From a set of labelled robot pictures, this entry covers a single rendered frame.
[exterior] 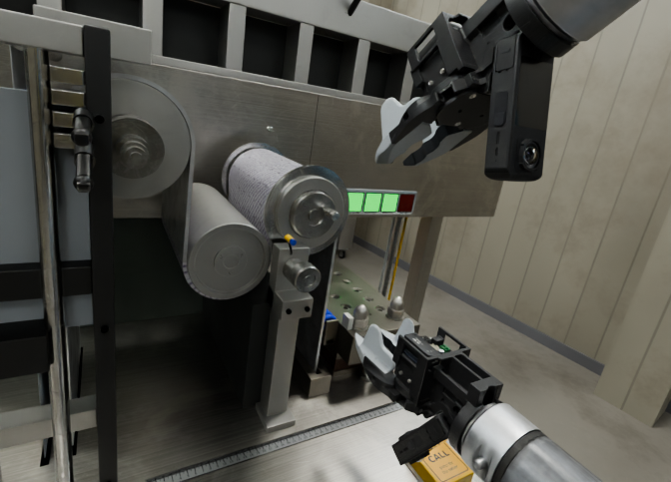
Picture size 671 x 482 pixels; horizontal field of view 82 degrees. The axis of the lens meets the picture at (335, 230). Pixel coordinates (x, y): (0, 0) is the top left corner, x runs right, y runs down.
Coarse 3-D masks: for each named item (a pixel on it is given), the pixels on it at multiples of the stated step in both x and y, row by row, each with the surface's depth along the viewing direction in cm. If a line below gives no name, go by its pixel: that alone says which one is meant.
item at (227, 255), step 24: (192, 192) 70; (216, 192) 73; (192, 216) 60; (216, 216) 58; (240, 216) 60; (192, 240) 55; (216, 240) 55; (240, 240) 57; (264, 240) 58; (192, 264) 54; (216, 264) 56; (240, 264) 58; (264, 264) 60; (216, 288) 57; (240, 288) 59
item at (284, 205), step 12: (300, 180) 58; (312, 180) 58; (324, 180) 59; (288, 192) 57; (300, 192) 58; (324, 192) 60; (336, 192) 61; (288, 204) 58; (336, 204) 62; (276, 216) 58; (288, 216) 58; (288, 228) 59; (336, 228) 63; (300, 240) 61; (312, 240) 62; (324, 240) 63
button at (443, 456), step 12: (444, 444) 63; (432, 456) 60; (444, 456) 60; (456, 456) 61; (420, 468) 59; (432, 468) 58; (444, 468) 58; (456, 468) 58; (468, 468) 59; (432, 480) 56; (444, 480) 56; (456, 480) 57; (468, 480) 58
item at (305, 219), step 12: (312, 192) 58; (300, 204) 57; (312, 204) 58; (324, 204) 59; (300, 216) 58; (312, 216) 59; (324, 216) 60; (300, 228) 59; (312, 228) 60; (324, 228) 61
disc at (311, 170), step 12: (300, 168) 58; (312, 168) 59; (324, 168) 60; (288, 180) 57; (336, 180) 62; (276, 192) 57; (276, 204) 58; (348, 204) 64; (264, 216) 57; (276, 228) 59; (276, 240) 60; (312, 252) 64
